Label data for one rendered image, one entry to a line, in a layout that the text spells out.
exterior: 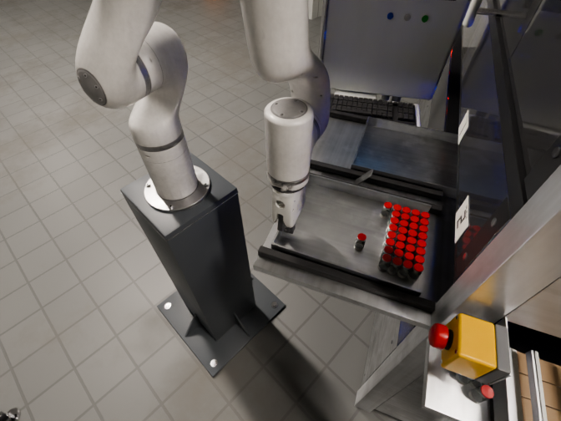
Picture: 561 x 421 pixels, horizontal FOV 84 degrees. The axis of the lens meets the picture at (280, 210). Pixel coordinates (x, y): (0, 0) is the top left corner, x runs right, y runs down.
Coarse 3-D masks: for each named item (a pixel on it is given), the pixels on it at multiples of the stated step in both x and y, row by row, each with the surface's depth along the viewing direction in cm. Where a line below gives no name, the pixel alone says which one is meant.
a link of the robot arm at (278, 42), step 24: (240, 0) 40; (264, 0) 37; (288, 0) 38; (264, 24) 39; (288, 24) 40; (264, 48) 42; (288, 48) 42; (264, 72) 44; (288, 72) 44; (312, 72) 49; (312, 96) 56
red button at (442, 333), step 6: (438, 324) 52; (432, 330) 51; (438, 330) 51; (444, 330) 50; (432, 336) 51; (438, 336) 50; (444, 336) 50; (432, 342) 51; (438, 342) 50; (444, 342) 50; (438, 348) 51
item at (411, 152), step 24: (384, 120) 105; (360, 144) 99; (384, 144) 102; (408, 144) 102; (432, 144) 102; (456, 144) 102; (360, 168) 91; (384, 168) 95; (408, 168) 95; (432, 168) 95; (456, 168) 95; (456, 192) 85
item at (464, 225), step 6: (462, 204) 66; (462, 210) 65; (456, 216) 68; (462, 216) 64; (456, 222) 67; (462, 222) 63; (456, 228) 66; (462, 228) 62; (456, 234) 65; (456, 240) 64
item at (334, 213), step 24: (312, 192) 88; (336, 192) 88; (360, 192) 86; (312, 216) 83; (336, 216) 83; (360, 216) 83; (288, 240) 78; (312, 240) 78; (336, 240) 78; (336, 264) 70; (360, 264) 73; (408, 288) 66
